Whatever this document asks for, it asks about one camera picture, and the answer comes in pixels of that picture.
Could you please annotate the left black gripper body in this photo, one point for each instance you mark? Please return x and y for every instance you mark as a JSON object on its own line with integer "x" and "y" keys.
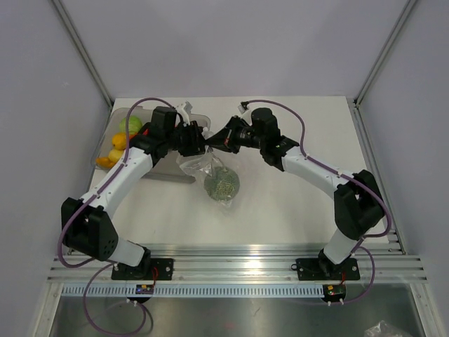
{"x": 185, "y": 139}

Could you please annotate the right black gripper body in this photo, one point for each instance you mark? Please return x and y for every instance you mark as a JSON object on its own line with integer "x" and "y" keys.
{"x": 247, "y": 137}

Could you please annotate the clear zip top bag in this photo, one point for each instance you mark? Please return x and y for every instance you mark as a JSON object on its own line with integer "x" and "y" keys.
{"x": 200, "y": 166}

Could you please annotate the green netted melon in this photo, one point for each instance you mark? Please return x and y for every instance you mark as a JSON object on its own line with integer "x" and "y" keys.
{"x": 222, "y": 184}

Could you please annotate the yellow lemon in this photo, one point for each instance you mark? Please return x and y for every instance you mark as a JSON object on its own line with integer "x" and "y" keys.
{"x": 115, "y": 155}
{"x": 120, "y": 141}

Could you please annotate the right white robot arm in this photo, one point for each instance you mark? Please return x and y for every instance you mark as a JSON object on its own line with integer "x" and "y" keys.
{"x": 358, "y": 206}

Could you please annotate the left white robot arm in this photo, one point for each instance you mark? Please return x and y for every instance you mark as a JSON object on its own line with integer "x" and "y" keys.
{"x": 87, "y": 222}

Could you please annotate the clear plastic food tray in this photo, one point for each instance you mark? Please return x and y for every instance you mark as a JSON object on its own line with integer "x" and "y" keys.
{"x": 167, "y": 168}

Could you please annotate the green cabbage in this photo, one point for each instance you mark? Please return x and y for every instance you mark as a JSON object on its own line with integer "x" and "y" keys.
{"x": 133, "y": 125}

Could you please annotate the small orange fruit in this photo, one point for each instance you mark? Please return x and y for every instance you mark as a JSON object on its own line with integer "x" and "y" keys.
{"x": 104, "y": 162}

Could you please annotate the crumpled plastic wrap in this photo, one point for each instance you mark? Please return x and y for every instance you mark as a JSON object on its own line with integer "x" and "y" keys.
{"x": 384, "y": 329}

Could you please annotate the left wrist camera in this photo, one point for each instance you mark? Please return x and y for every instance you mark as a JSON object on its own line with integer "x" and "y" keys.
{"x": 185, "y": 110}

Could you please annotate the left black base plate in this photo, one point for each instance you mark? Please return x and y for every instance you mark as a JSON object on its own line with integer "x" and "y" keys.
{"x": 159, "y": 269}

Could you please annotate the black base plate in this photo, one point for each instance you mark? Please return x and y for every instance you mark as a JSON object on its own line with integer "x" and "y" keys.
{"x": 316, "y": 269}
{"x": 159, "y": 269}

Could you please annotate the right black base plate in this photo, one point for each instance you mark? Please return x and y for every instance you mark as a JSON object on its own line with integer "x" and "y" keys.
{"x": 316, "y": 269}

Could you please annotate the aluminium rail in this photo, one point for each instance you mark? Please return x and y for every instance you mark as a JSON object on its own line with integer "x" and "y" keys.
{"x": 270, "y": 264}

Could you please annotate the white slotted cable duct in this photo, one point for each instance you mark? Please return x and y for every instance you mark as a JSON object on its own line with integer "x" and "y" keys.
{"x": 194, "y": 290}

